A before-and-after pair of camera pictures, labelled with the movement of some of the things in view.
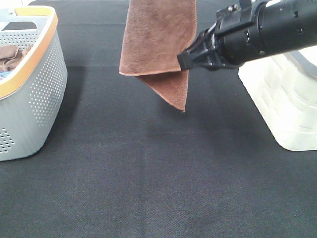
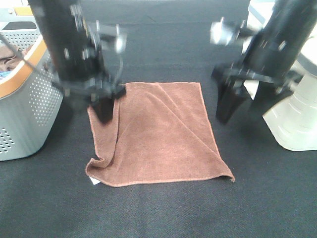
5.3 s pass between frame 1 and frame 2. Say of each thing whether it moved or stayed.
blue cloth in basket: stayed
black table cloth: stayed
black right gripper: moved
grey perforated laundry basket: stayed
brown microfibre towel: moved
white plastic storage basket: stayed
